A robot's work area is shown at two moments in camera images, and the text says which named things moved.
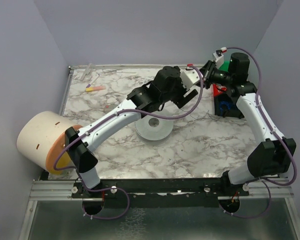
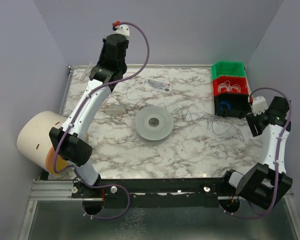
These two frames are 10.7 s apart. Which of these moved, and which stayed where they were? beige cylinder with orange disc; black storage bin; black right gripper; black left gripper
Moved: black right gripper; black left gripper
Stayed: black storage bin; beige cylinder with orange disc
